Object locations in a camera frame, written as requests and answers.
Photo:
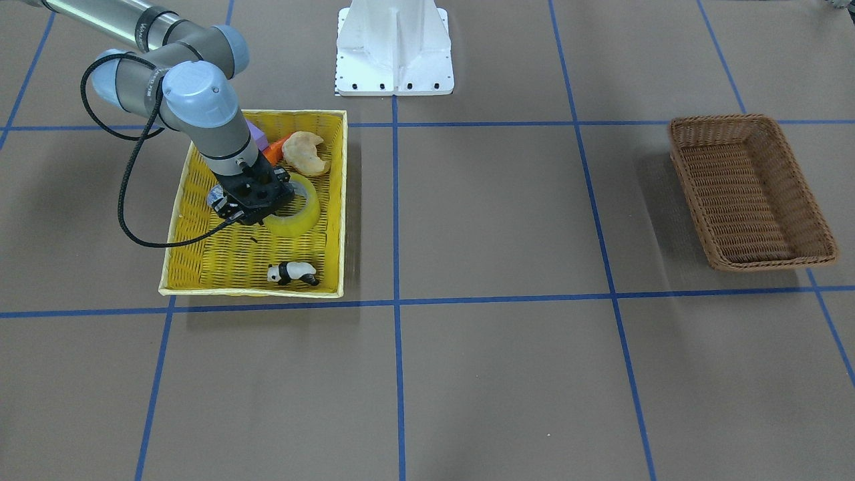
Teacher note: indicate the orange toy carrot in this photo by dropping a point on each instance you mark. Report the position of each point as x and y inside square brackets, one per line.
[273, 152]

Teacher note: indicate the purple foam cube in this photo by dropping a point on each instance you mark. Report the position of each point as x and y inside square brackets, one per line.
[259, 137]

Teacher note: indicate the yellow clear tape roll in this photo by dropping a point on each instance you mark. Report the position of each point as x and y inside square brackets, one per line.
[302, 221]

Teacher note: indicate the toy panda figure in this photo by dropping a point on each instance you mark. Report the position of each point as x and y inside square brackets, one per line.
[285, 272]

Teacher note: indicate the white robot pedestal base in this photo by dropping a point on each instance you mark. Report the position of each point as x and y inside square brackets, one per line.
[393, 48]

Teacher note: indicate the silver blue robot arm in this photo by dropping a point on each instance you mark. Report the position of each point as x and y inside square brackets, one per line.
[180, 73]

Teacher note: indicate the toy croissant bread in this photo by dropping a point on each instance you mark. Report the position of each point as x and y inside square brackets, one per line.
[300, 151]

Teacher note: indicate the yellow wicker basket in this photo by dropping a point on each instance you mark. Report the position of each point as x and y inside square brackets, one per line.
[235, 260]

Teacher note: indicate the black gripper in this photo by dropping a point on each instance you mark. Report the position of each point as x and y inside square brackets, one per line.
[218, 198]

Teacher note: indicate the brown wicker basket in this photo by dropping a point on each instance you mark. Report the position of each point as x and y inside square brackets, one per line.
[751, 206]

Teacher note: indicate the small blue can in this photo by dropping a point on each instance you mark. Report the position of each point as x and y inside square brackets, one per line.
[216, 198]

